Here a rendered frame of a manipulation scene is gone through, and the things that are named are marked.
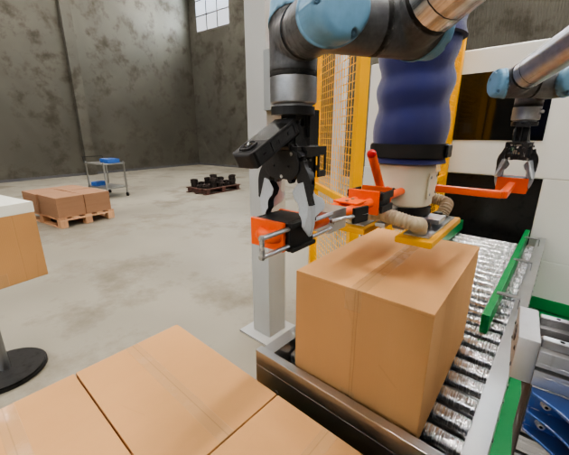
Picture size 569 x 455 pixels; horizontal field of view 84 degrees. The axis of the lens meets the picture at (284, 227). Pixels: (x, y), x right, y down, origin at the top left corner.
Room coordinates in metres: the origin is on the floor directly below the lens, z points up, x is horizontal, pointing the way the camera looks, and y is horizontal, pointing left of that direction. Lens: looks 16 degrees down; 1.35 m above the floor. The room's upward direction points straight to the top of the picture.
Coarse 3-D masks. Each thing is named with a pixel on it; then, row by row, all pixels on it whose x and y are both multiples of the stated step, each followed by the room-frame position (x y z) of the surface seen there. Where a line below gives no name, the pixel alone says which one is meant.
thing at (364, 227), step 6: (348, 222) 0.97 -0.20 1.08; (366, 222) 0.96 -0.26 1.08; (372, 222) 0.98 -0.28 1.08; (342, 228) 0.95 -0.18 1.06; (348, 228) 0.94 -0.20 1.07; (354, 228) 0.93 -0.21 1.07; (360, 228) 0.92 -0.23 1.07; (366, 228) 0.92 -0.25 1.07; (372, 228) 0.95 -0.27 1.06; (360, 234) 0.91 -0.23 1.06
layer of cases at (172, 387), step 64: (64, 384) 0.87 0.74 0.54; (128, 384) 0.87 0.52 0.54; (192, 384) 0.87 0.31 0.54; (256, 384) 0.87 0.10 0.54; (0, 448) 0.65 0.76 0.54; (64, 448) 0.65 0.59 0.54; (128, 448) 0.65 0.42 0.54; (192, 448) 0.65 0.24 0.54; (256, 448) 0.65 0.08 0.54; (320, 448) 0.65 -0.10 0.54
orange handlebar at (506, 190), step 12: (396, 192) 0.88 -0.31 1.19; (444, 192) 0.96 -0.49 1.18; (456, 192) 0.94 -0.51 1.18; (468, 192) 0.92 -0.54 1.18; (480, 192) 0.90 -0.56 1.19; (492, 192) 0.88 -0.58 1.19; (504, 192) 0.87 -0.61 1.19; (336, 204) 0.71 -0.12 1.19; (348, 204) 0.74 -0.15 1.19; (360, 204) 0.71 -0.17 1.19; (372, 204) 0.75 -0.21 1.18; (264, 228) 0.51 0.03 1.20; (276, 240) 0.49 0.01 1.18
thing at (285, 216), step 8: (264, 216) 0.54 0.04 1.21; (272, 216) 0.54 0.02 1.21; (280, 216) 0.54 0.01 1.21; (288, 216) 0.54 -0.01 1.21; (296, 216) 0.54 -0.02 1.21; (256, 224) 0.53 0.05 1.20; (264, 224) 0.52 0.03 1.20; (272, 224) 0.51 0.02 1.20; (280, 224) 0.49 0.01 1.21; (256, 240) 0.53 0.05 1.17; (272, 248) 0.51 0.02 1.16
